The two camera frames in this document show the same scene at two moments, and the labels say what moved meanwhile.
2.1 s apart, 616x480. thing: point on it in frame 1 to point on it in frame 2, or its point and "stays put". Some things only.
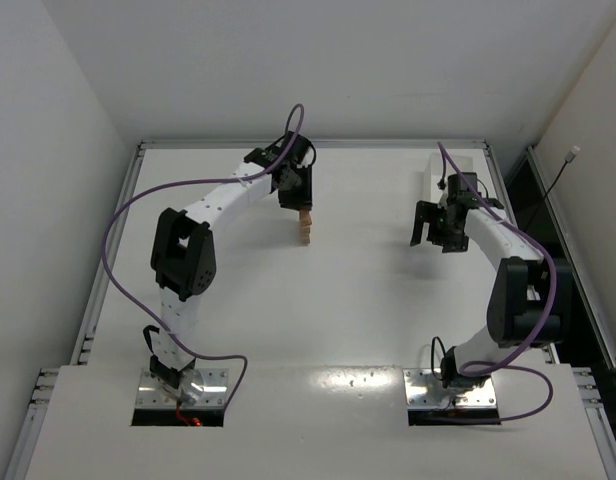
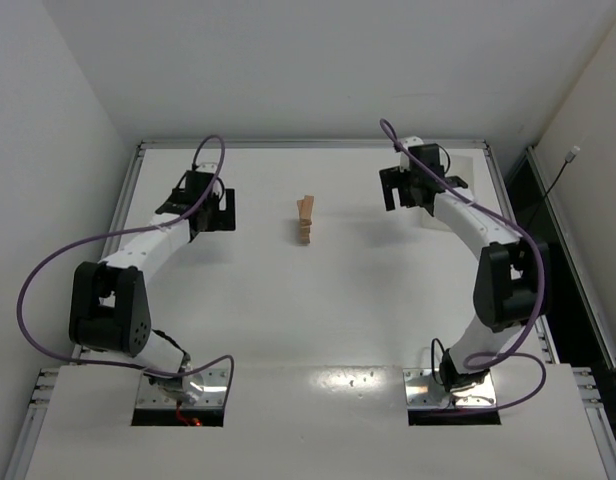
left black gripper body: (298, 198) to (226, 210)
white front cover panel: (316, 423) stays put
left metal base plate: (153, 393) stays put
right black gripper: (435, 230) to (389, 185)
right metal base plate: (422, 390) stays put
